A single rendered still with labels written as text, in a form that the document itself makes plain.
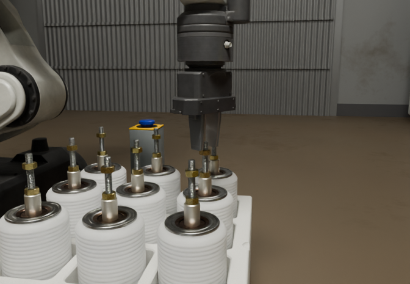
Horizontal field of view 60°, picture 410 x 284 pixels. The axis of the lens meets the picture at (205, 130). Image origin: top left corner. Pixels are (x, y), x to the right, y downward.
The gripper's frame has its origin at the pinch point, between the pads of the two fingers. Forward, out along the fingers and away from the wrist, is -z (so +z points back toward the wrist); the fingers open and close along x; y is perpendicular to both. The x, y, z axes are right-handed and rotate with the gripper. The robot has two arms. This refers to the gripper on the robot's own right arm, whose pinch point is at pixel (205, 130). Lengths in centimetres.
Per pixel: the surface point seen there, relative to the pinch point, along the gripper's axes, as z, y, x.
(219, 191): -10.6, 1.7, -1.9
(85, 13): 66, -314, -159
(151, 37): 40, -253, -197
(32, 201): -8.9, -12.0, 23.3
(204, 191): -10.1, 0.6, 0.9
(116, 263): -15.3, 1.1, 18.4
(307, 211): -36, -10, -61
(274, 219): -36, -15, -48
